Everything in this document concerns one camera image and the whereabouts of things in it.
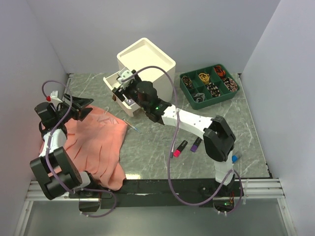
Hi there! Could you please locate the purple black highlighter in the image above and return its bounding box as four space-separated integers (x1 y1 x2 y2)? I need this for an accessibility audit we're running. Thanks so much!
190 137 202 152

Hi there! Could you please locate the white drawer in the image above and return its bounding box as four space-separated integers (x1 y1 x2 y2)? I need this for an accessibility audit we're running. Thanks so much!
103 71 140 117

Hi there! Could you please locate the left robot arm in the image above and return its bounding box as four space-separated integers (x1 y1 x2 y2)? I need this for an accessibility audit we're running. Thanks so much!
30 94 98 200

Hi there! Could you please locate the pink fabric garment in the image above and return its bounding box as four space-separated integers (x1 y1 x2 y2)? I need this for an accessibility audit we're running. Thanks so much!
39 105 128 191

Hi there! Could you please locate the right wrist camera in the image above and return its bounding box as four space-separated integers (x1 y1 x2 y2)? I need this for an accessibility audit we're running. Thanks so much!
117 68 134 84

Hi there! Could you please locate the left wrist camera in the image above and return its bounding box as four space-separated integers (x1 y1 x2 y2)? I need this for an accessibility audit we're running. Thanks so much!
46 90 63 106

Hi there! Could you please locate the green compartment tray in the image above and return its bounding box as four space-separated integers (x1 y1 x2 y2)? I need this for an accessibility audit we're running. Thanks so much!
180 64 240 110

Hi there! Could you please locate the pink black highlighter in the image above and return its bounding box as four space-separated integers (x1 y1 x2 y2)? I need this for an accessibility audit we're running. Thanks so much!
173 140 188 157

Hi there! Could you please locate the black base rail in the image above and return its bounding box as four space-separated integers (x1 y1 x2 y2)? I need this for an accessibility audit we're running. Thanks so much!
36 173 274 212

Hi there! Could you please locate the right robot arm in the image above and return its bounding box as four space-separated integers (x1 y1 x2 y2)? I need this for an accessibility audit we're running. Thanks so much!
112 76 236 196

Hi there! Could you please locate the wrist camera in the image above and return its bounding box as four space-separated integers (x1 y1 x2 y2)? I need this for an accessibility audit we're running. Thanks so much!
117 68 134 84
46 90 63 106

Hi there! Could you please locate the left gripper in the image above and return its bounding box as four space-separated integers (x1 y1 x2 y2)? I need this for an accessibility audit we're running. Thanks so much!
55 93 94 123

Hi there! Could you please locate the blue long nib marker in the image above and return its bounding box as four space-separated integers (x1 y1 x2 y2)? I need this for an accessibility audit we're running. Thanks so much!
123 118 141 133

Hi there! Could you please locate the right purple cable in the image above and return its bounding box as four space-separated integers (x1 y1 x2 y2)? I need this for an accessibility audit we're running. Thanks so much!
123 65 247 214

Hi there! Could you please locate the blue grey tape roll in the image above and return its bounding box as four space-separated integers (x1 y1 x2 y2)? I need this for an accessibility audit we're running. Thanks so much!
232 153 242 163

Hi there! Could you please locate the white drawer organizer box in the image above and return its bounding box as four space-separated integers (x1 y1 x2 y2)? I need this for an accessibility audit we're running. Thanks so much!
116 37 176 104

